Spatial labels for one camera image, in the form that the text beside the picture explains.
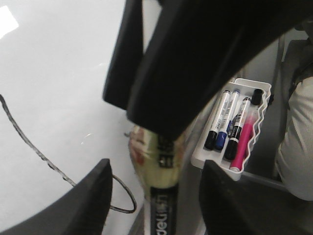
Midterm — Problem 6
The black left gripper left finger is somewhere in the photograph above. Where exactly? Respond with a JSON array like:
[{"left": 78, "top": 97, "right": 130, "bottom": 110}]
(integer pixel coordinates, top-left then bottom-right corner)
[{"left": 2, "top": 159, "right": 112, "bottom": 235}]

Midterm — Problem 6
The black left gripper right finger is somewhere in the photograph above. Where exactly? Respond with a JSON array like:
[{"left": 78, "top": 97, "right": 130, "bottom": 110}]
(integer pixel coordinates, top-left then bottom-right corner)
[{"left": 199, "top": 160, "right": 313, "bottom": 235}]

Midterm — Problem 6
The red magnet taped to marker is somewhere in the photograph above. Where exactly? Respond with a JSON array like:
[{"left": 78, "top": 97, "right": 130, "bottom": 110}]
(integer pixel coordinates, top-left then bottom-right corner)
[{"left": 129, "top": 125, "right": 157, "bottom": 177}]

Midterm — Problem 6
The black and white whiteboard marker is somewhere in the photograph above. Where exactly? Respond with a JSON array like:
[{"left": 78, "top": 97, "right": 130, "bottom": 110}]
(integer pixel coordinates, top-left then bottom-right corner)
[{"left": 136, "top": 132, "right": 185, "bottom": 235}]

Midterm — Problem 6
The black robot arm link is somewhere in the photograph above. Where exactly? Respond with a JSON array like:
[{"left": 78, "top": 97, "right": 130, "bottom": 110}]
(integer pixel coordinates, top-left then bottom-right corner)
[{"left": 103, "top": 0, "right": 313, "bottom": 140}]

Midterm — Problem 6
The white glossy whiteboard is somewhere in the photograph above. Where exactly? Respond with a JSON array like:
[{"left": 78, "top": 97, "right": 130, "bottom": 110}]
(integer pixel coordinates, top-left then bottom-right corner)
[{"left": 0, "top": 0, "right": 157, "bottom": 235}]

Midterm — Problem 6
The person in beige trousers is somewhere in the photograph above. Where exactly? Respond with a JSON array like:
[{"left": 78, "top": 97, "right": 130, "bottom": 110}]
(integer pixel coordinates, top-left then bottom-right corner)
[{"left": 275, "top": 19, "right": 313, "bottom": 201}]

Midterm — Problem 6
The black marker with label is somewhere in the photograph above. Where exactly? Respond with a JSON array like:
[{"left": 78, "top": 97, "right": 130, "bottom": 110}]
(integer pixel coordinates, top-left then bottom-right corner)
[{"left": 224, "top": 97, "right": 251, "bottom": 161}]

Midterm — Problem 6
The white plastic marker holder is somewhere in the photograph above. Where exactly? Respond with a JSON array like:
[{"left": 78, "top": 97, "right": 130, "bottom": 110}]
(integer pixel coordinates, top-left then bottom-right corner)
[{"left": 191, "top": 78, "right": 271, "bottom": 181}]

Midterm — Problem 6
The blue capped marker in holder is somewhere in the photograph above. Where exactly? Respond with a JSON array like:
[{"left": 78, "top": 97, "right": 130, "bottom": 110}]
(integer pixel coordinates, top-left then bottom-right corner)
[{"left": 215, "top": 89, "right": 240, "bottom": 150}]

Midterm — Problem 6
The pink marker in holder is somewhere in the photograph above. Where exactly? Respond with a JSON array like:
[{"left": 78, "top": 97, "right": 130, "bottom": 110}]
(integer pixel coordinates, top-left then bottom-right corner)
[{"left": 230, "top": 110, "right": 258, "bottom": 172}]

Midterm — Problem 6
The black capped marker in holder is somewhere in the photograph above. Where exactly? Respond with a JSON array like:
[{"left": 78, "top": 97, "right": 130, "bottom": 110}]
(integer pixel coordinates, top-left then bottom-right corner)
[{"left": 204, "top": 90, "right": 230, "bottom": 150}]

